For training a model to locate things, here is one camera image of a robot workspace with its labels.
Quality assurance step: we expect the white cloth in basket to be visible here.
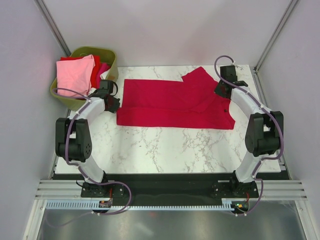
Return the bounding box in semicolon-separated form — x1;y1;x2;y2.
100;69;110;80

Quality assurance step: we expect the right aluminium frame post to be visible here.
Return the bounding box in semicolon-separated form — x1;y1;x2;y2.
253;0;300;73

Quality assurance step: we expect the magenta shirt in basket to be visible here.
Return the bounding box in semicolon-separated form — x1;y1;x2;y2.
97;62;111;81

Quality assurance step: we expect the left aluminium frame post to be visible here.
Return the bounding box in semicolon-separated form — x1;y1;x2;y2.
34;0;72;56

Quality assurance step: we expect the aluminium frame post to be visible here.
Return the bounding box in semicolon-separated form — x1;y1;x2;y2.
253;0;300;73
34;0;72;56

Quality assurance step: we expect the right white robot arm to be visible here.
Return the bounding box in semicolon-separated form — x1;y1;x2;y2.
212;65;284;198

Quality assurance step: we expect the white slotted cable duct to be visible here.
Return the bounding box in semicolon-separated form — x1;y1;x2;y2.
45;200;249;211

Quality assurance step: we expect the olive green basket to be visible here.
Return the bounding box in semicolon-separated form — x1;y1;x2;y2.
50;46;119;111

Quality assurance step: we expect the red folded shirt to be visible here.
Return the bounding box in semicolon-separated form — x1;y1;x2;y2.
59;54;103;100

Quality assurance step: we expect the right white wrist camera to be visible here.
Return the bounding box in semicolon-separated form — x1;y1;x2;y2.
233;63;244;71

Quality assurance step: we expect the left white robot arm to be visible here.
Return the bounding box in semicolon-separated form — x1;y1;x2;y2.
52;79;120;198

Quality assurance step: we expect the aluminium extrusion rail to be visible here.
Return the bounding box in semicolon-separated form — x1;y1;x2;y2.
35;180;82;200

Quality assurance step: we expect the light pink folded shirt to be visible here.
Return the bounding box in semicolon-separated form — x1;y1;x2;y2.
55;54;96;99

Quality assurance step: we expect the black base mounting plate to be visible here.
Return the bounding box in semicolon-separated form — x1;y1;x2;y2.
80;172;258;207

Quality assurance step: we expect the crimson red t shirt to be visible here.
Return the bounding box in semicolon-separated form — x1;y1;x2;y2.
116;67;235;130

